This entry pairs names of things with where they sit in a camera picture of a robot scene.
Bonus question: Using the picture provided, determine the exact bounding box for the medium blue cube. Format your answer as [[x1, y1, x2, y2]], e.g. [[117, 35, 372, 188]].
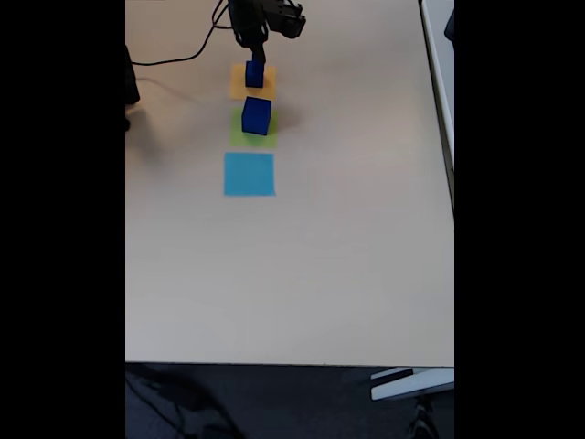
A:
[[244, 59, 266, 89]]

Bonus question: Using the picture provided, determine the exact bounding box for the large blue cube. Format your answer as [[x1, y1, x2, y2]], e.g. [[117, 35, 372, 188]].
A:
[[240, 95, 273, 137]]

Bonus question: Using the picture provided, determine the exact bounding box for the orange paper square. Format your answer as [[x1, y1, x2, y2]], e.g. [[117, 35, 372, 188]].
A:
[[229, 63, 278, 102]]

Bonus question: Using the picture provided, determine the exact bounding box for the green paper square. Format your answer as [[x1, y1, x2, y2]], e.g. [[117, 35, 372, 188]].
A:
[[228, 107, 279, 148]]

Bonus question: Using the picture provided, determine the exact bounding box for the light blue paper square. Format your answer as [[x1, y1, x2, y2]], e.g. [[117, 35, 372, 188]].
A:
[[223, 152, 276, 198]]

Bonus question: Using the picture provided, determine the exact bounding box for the white neighbouring table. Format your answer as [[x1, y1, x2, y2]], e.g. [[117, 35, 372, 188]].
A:
[[419, 0, 455, 216]]

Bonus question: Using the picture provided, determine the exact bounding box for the white table foot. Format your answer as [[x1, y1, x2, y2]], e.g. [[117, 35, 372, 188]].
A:
[[369, 366, 455, 402]]

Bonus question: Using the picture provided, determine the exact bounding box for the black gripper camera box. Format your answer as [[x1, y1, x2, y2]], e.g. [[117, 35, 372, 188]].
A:
[[267, 0, 307, 39]]

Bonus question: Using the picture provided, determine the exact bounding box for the black floor cable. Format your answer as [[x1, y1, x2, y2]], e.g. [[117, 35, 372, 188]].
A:
[[409, 395, 441, 439], [125, 365, 243, 439]]

